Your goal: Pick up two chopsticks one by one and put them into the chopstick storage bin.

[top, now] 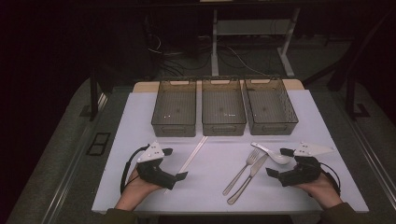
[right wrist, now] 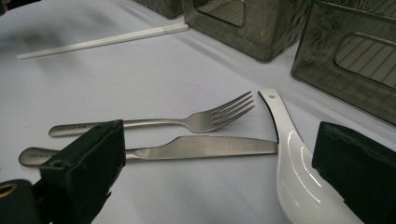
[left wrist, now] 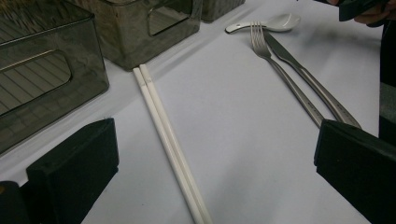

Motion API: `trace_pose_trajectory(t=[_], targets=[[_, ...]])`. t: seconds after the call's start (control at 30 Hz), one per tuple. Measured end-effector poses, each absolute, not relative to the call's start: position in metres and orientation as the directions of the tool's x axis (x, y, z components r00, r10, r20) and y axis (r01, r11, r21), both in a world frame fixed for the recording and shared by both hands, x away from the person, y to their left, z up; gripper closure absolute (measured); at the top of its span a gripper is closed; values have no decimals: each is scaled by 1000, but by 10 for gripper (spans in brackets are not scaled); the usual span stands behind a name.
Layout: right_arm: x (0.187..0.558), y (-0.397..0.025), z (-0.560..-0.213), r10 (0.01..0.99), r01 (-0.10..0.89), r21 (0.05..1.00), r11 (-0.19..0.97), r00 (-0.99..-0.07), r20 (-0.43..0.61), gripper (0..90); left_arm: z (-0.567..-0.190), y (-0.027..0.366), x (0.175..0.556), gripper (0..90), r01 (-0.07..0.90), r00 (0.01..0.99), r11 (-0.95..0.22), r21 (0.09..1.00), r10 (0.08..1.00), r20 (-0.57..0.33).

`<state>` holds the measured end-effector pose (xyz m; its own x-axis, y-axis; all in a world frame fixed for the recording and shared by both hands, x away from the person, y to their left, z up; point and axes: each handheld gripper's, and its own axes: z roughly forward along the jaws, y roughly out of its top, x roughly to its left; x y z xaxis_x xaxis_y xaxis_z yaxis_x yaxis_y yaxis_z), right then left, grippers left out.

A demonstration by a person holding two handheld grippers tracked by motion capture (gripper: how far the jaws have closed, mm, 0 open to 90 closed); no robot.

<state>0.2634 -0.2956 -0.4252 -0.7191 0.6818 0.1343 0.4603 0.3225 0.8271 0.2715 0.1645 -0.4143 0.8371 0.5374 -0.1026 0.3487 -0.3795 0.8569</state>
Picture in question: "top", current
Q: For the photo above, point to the stainless steel table knife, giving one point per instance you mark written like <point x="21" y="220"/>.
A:
<point x="246" y="184"/>

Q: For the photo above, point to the person's left hand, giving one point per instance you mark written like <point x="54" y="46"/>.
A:
<point x="138" y="188"/>

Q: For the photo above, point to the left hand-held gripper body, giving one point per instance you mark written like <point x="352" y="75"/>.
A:
<point x="152" y="172"/>

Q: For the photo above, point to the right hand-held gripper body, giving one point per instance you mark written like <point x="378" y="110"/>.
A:
<point x="303" y="174"/>

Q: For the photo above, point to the translucent grey plastic bin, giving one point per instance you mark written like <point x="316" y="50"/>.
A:
<point x="174" y="105"/>
<point x="269" y="105"/>
<point x="222" y="105"/>

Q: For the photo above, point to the white ceramic soup spoon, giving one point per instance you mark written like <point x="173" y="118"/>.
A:
<point x="280" y="159"/>

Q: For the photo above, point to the white table cover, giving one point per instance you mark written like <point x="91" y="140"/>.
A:
<point x="211" y="193"/>

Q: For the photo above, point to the stainless steel fork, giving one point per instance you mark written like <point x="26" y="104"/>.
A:
<point x="239" y="174"/>

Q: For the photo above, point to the person's right hand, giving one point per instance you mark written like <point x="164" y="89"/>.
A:
<point x="323" y="193"/>

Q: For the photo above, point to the black metal stand post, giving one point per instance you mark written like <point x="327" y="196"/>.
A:
<point x="93" y="99"/>
<point x="350" y="99"/>

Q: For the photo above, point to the white chopstick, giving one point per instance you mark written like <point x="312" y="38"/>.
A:
<point x="198" y="151"/>
<point x="195" y="150"/>

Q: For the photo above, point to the white metal desk frame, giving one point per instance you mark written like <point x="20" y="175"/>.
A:
<point x="214" y="46"/>

